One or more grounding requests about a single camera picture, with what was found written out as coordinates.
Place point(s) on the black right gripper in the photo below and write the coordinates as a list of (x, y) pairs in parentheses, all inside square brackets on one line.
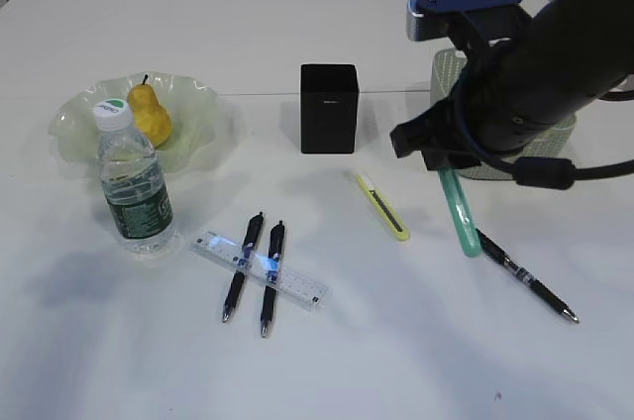
[(507, 99)]

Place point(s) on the yellow utility knife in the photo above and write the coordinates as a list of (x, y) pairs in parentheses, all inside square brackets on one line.
[(385, 211)]

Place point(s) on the mint green utility knife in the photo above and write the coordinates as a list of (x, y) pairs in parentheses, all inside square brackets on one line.
[(460, 212)]

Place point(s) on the yellow pear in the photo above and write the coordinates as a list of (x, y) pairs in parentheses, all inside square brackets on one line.
[(150, 117)]

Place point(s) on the clear water bottle green label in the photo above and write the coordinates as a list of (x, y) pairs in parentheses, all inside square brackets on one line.
[(132, 180)]

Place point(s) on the black blue right robot arm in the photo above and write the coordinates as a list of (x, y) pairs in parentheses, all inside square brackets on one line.
[(588, 48)]

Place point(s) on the green woven plastic basket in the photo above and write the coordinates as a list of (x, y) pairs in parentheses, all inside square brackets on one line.
[(447, 66)]

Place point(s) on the black pen far right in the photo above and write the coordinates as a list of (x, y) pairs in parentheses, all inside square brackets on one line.
[(525, 277)]

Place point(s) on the black square pen holder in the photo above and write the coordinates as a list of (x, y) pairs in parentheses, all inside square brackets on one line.
[(329, 101)]

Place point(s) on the black pen right of pair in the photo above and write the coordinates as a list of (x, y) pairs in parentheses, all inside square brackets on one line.
[(275, 249)]

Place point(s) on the black pen of pair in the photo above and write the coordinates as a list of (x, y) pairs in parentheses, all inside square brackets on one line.
[(249, 243), (275, 249)]

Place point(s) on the black pen left of pair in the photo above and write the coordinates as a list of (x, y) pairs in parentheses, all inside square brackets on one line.
[(249, 243)]

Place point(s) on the clear plastic ruler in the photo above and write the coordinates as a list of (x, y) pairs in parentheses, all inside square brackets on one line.
[(297, 287)]

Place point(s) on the pale green wavy plate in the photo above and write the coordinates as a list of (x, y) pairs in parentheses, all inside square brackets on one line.
[(198, 123)]

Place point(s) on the silver blue wrist camera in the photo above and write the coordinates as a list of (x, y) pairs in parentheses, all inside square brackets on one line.
[(429, 19)]

